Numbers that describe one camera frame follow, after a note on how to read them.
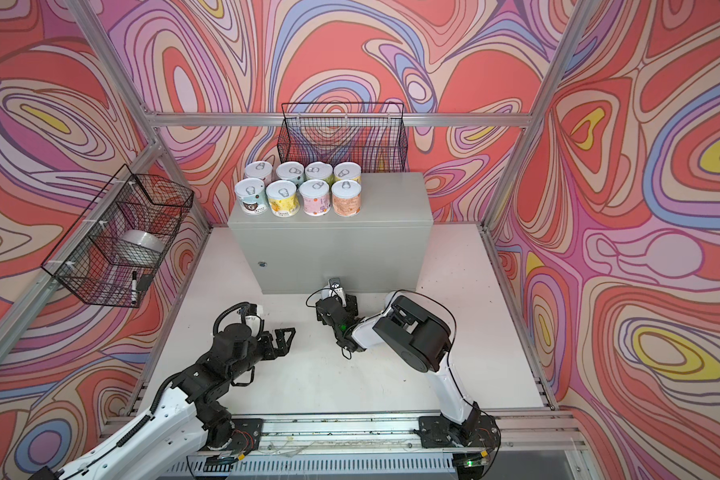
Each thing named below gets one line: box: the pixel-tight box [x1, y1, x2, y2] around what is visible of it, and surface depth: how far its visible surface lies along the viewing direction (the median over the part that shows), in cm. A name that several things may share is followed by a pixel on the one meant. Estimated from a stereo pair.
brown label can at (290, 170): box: [276, 161, 304, 185], surface depth 79 cm
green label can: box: [305, 161, 333, 181], surface depth 80 cm
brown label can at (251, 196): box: [234, 178, 268, 215], surface depth 75 cm
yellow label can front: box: [266, 180, 301, 218], surface depth 74 cm
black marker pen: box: [131, 271, 137, 306], surface depth 73 cm
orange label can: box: [331, 179, 362, 217], surface depth 75 cm
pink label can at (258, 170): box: [245, 161, 273, 181], surface depth 80 cm
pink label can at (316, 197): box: [299, 179, 331, 217], surface depth 75 cm
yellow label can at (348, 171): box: [334, 162, 362, 183], surface depth 79 cm
